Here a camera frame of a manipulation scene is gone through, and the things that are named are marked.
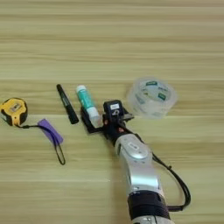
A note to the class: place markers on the black marker pen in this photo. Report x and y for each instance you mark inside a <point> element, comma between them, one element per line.
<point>67,104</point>

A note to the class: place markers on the small black box white label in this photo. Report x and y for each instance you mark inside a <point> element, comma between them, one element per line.
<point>112,108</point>

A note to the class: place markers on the purple eraser block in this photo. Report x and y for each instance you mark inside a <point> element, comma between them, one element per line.
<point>46,126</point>

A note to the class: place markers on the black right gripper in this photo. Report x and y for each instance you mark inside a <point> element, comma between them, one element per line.
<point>115,128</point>

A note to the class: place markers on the yellow black tape measure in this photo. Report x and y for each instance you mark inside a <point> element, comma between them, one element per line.
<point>14,111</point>

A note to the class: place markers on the clear adhesive tape roll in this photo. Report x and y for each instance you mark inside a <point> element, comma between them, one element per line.
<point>153,96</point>

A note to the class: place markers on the green white glue stick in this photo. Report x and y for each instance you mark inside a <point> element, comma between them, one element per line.
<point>86,100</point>

